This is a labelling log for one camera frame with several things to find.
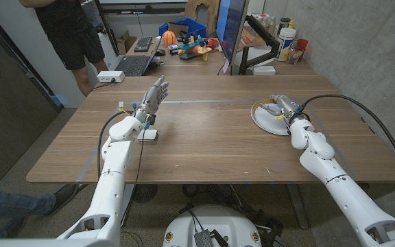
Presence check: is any round black floor fan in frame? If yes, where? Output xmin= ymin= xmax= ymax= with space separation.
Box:
xmin=132 ymin=184 xmax=159 ymax=203

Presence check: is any seated person's jeans leg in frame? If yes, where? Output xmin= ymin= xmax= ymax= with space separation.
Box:
xmin=0 ymin=184 xmax=78 ymax=240

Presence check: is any white robot torso base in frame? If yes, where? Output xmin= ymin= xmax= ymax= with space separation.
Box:
xmin=163 ymin=204 xmax=263 ymax=247

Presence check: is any wooden cutout board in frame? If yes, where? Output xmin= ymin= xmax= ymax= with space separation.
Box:
xmin=184 ymin=0 xmax=221 ymax=32

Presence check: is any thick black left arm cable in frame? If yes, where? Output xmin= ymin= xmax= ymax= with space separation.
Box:
xmin=96 ymin=110 xmax=132 ymax=180

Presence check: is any grey metal table leg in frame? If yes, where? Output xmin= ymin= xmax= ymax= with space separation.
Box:
xmin=286 ymin=183 xmax=310 ymax=230

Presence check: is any whiteboard with black frame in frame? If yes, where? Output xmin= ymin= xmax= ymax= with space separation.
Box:
xmin=96 ymin=0 xmax=189 ymax=15

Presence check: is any red cup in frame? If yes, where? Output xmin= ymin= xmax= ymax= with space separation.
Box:
xmin=295 ymin=38 xmax=309 ymax=61

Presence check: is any colourful toy airplane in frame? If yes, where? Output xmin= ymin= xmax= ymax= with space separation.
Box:
xmin=177 ymin=34 xmax=213 ymax=62

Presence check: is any black laptop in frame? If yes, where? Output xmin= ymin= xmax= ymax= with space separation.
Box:
xmin=115 ymin=36 xmax=163 ymax=77

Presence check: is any dark lidded bottle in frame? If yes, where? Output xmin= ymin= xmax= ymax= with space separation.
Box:
xmin=278 ymin=17 xmax=291 ymax=35

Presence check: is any orange toy basketball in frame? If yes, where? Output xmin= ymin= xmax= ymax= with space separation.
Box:
xmin=162 ymin=30 xmax=177 ymax=45

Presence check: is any black computer monitor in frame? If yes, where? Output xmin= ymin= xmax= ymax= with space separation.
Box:
xmin=215 ymin=0 xmax=248 ymax=67

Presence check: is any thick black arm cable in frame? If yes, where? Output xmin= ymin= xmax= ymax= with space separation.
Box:
xmin=96 ymin=110 xmax=132 ymax=180
xmin=287 ymin=94 xmax=395 ymax=189

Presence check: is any small white flat box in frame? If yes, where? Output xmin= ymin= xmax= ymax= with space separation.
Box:
xmin=252 ymin=65 xmax=276 ymax=76

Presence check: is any brown cardboard box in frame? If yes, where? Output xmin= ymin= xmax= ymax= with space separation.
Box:
xmin=117 ymin=30 xmax=138 ymax=55

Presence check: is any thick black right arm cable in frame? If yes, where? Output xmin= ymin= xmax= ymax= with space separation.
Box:
xmin=287 ymin=94 xmax=395 ymax=189

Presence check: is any white plastic canister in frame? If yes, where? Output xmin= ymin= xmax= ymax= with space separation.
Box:
xmin=275 ymin=27 xmax=298 ymax=62

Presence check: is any blue plastic bin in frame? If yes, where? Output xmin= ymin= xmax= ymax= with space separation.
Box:
xmin=158 ymin=16 xmax=208 ymax=38

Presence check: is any standing person in black clothes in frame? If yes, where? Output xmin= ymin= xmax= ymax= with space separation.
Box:
xmin=19 ymin=0 xmax=110 ymax=97

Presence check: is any red bowl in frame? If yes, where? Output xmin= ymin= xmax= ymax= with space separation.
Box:
xmin=204 ymin=37 xmax=220 ymax=50

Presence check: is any white power strip box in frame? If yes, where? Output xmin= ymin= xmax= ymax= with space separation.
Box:
xmin=97 ymin=70 xmax=125 ymax=84

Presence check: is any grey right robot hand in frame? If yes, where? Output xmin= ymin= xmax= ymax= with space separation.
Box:
xmin=259 ymin=94 xmax=305 ymax=121

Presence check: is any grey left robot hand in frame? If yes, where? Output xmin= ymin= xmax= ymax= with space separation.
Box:
xmin=134 ymin=74 xmax=170 ymax=124

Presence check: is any black keyboard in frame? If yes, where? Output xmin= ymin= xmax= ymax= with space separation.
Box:
xmin=134 ymin=36 xmax=154 ymax=53

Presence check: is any dark wooden cabinet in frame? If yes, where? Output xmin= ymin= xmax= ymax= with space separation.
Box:
xmin=0 ymin=6 xmax=64 ymax=189

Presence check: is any white rectangular block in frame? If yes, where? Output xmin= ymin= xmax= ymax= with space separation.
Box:
xmin=137 ymin=129 xmax=159 ymax=142

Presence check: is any white paper plate gold rim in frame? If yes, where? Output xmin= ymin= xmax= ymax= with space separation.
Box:
xmin=250 ymin=98 xmax=293 ymax=137

